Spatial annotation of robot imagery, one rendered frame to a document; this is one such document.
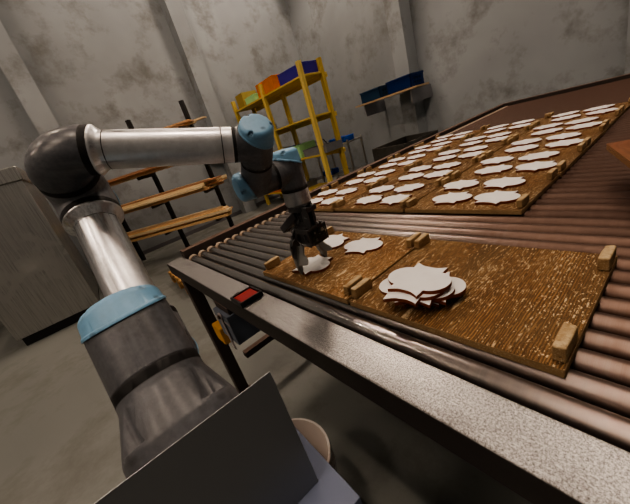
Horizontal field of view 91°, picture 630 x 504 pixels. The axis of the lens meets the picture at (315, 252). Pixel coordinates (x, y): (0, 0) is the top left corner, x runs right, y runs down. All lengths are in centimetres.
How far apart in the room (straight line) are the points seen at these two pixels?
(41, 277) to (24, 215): 72
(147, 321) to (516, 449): 49
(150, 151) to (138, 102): 673
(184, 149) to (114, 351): 41
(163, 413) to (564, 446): 46
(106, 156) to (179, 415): 50
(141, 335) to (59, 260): 430
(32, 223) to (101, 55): 386
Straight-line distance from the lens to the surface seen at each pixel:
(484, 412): 52
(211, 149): 70
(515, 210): 111
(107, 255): 72
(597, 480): 49
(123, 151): 72
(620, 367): 61
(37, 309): 489
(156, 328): 48
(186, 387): 44
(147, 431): 44
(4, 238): 476
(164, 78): 767
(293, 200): 85
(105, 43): 767
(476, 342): 59
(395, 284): 66
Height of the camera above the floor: 132
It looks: 21 degrees down
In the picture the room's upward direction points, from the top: 18 degrees counter-clockwise
